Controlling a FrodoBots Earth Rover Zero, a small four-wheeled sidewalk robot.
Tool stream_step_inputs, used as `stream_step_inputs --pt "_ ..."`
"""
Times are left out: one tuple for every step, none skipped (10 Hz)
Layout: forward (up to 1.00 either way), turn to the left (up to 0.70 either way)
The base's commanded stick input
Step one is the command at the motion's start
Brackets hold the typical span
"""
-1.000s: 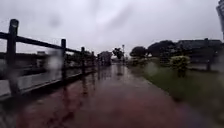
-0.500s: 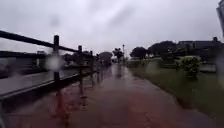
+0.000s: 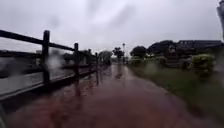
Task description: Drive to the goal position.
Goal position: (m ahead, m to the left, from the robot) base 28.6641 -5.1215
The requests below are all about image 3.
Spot dark tree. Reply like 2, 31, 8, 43
112, 46, 125, 62
147, 39, 178, 57
129, 45, 148, 59
98, 50, 114, 66

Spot street lamp pole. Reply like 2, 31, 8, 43
121, 42, 127, 64

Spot wet red paved path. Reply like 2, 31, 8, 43
4, 63, 218, 128

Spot grass strip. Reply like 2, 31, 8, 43
127, 64, 224, 124

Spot green hedge bushes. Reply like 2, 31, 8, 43
129, 53, 218, 76

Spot low dark building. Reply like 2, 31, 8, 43
175, 39, 224, 57

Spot grey water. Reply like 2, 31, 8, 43
0, 66, 77, 98

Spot tall grey building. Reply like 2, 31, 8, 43
216, 0, 224, 33

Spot dark wooden post fence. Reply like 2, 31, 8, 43
0, 29, 109, 101

